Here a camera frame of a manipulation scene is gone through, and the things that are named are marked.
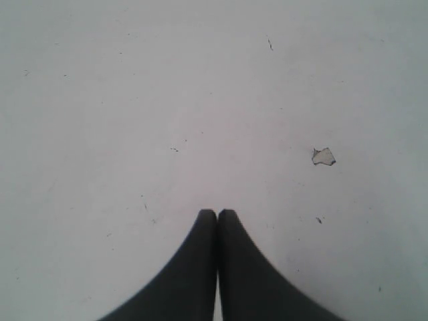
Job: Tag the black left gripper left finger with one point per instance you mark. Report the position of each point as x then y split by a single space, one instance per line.
185 288

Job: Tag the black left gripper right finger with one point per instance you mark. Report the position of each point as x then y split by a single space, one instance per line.
250 286

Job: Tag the clear tape scrap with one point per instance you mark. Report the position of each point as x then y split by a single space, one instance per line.
323 157

